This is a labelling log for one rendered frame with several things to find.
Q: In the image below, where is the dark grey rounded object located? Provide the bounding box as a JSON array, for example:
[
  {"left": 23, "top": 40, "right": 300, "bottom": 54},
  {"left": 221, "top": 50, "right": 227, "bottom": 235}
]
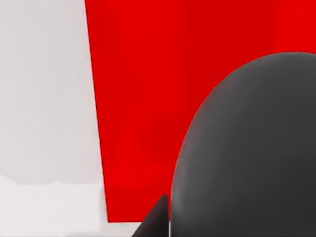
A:
[{"left": 169, "top": 51, "right": 316, "bottom": 237}]

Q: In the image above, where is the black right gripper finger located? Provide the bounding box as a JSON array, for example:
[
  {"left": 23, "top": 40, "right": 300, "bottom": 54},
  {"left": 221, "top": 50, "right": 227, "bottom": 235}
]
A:
[{"left": 130, "top": 194, "right": 170, "bottom": 237}]

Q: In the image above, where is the red box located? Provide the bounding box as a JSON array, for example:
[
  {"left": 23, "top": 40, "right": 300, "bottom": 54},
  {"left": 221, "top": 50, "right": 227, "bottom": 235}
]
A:
[{"left": 84, "top": 0, "right": 316, "bottom": 224}]

